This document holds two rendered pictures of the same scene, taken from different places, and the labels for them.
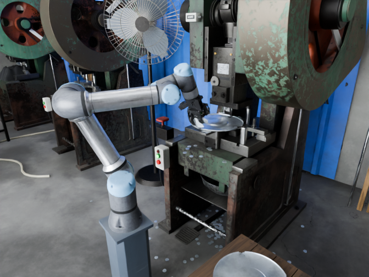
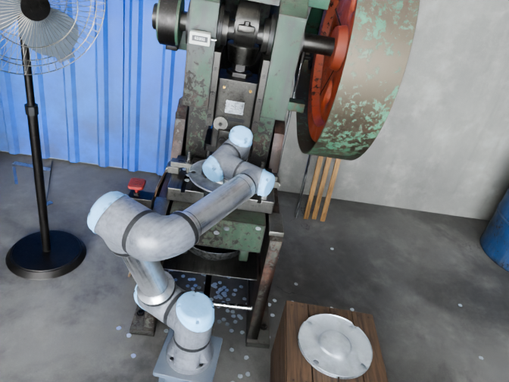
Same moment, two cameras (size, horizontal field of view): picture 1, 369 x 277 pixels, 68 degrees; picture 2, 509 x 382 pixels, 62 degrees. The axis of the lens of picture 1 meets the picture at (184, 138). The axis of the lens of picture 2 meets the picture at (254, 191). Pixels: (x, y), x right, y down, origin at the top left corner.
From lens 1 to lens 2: 104 cm
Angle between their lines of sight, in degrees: 45
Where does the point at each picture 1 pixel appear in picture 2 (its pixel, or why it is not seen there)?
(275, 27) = (379, 105)
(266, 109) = (257, 142)
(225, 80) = (236, 122)
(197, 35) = (201, 63)
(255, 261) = (323, 323)
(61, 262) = not seen: outside the picture
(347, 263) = (330, 280)
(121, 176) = (194, 302)
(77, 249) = not seen: outside the picture
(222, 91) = not seen: hidden behind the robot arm
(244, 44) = (336, 114)
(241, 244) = (296, 312)
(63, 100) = (170, 240)
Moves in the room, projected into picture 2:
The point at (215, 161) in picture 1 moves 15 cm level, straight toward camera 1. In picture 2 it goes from (238, 229) to (260, 250)
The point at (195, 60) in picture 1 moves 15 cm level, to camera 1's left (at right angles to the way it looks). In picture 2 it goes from (193, 95) to (158, 100)
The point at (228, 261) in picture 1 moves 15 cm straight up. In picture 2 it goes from (305, 336) to (314, 309)
